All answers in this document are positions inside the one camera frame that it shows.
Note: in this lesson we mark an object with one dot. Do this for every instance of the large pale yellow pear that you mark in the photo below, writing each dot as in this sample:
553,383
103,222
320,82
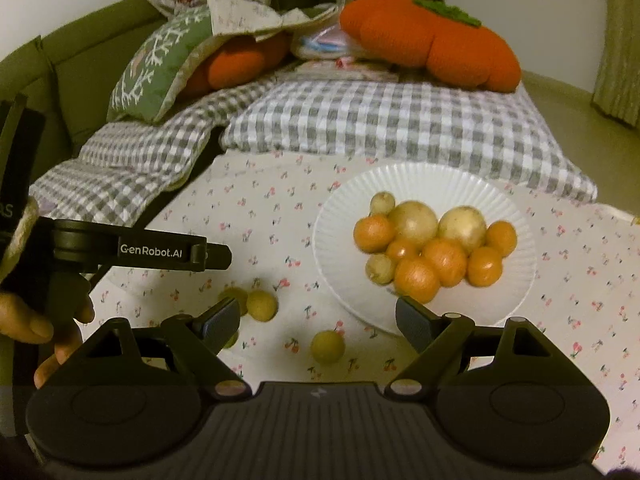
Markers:
412,222
462,230

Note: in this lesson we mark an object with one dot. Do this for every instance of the grey white checkered pillow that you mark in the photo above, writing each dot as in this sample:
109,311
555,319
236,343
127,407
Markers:
400,120

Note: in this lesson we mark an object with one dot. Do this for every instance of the clear plastic bag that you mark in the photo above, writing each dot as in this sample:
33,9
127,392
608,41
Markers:
320,42

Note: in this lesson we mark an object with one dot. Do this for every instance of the small yellow fruit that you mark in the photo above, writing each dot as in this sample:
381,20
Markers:
382,202
237,294
327,345
380,266
262,305
231,341

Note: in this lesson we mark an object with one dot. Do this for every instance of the grey white checkered blanket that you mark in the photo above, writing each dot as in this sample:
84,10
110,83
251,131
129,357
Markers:
130,160

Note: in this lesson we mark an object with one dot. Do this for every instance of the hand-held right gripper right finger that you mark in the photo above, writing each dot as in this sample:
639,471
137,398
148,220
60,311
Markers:
412,322

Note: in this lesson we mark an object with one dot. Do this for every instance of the persimmon shaped plush cushion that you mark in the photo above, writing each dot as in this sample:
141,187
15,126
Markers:
425,40
235,62

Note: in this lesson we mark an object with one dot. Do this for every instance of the person's left hand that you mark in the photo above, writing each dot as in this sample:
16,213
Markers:
25,320

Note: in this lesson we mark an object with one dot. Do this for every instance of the olive green sofa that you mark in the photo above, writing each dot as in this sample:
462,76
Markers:
75,85

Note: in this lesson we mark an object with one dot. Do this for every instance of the beige floral cloth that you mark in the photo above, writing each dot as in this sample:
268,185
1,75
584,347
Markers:
240,15

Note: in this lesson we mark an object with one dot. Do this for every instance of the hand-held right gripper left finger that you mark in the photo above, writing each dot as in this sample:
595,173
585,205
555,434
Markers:
222,320

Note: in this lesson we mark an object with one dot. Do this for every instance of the white ribbed plate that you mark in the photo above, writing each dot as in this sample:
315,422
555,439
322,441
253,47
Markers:
345,240

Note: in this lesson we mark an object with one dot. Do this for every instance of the pile of tangerines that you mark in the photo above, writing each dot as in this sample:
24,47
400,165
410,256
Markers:
444,260

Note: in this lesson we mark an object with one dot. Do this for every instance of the cherry print bed sheet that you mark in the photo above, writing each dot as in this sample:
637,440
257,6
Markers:
280,210

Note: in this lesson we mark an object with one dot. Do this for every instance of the green embroidered cushion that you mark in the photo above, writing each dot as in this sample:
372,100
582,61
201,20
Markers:
155,65

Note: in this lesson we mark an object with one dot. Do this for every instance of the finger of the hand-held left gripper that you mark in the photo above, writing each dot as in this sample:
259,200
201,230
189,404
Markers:
212,256

